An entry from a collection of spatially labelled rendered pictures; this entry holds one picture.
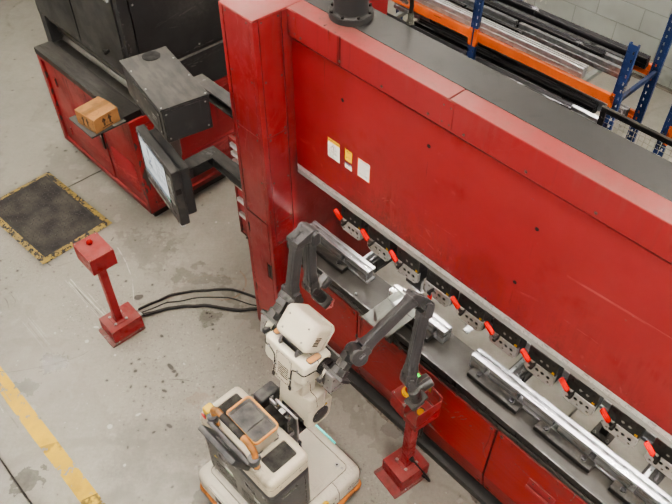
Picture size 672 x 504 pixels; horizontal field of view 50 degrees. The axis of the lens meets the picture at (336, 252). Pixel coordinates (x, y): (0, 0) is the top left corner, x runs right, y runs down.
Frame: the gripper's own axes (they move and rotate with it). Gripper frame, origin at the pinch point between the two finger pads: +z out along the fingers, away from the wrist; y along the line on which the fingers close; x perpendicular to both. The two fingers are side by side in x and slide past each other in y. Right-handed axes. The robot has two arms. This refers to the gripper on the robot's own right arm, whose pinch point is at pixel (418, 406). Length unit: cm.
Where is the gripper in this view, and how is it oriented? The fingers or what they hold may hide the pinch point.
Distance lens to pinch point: 360.0
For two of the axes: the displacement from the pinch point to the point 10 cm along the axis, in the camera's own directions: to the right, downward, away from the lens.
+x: -5.7, -5.9, 5.7
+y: 7.9, -5.7, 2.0
